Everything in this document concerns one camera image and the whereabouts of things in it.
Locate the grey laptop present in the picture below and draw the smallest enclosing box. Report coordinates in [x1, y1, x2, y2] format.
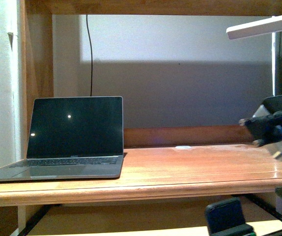
[0, 96, 124, 182]

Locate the wooden keyboard tray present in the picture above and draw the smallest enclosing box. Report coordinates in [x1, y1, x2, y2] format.
[15, 194, 282, 236]

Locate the black wall cable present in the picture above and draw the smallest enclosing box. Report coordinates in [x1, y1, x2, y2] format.
[85, 14, 94, 97]

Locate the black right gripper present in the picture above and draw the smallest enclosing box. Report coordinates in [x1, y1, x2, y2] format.
[239, 95, 282, 162]

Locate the white round desk grommet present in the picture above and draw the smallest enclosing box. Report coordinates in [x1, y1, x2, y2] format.
[175, 146, 191, 150]

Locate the wooden desk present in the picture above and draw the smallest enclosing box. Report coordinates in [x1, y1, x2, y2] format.
[0, 0, 282, 236]

